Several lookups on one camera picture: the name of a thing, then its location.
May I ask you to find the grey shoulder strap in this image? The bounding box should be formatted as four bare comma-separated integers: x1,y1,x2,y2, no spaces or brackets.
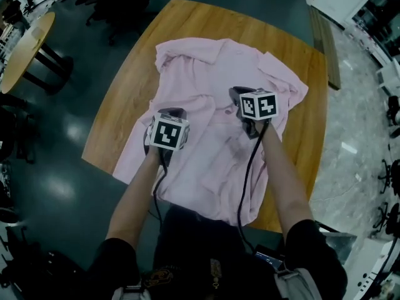
274,267,323,300
112,284,144,300

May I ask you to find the white cabinet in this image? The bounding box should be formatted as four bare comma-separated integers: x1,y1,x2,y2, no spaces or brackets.
376,57,400,90

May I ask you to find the person's right forearm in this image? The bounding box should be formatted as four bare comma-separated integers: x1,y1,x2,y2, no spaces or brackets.
261,120,315,234

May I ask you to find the black ergonomic chair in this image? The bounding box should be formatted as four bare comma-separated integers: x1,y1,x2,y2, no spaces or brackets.
86,0,154,46

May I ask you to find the metal keychain pendant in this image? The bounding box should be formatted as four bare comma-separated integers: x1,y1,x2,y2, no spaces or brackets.
209,258,223,290

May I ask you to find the black screen device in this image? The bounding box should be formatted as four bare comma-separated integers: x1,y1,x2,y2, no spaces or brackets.
254,245,285,270

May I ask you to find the person's black t-shirt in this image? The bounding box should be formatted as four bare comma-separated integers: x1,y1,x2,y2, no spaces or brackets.
86,204,348,300

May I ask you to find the person's left forearm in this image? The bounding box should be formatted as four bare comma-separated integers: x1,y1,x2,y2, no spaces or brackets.
106,145,166,253

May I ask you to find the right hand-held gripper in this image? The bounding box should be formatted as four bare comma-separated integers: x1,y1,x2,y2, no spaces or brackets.
229,86,279,140

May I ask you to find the pink shirt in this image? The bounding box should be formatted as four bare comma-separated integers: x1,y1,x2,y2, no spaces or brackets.
111,37,309,228

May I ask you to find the black frame table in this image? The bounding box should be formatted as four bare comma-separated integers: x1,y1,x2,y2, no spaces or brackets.
317,223,357,268

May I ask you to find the white panel box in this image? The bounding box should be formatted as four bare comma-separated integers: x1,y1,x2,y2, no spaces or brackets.
346,237,400,293

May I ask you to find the dark wooden platform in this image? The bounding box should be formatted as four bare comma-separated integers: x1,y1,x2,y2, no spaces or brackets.
307,4,341,90

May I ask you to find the round wooden table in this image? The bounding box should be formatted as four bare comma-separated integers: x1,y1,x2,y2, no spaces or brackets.
0,11,74,95

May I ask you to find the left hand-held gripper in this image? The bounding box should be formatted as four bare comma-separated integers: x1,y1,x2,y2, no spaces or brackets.
143,107,191,165

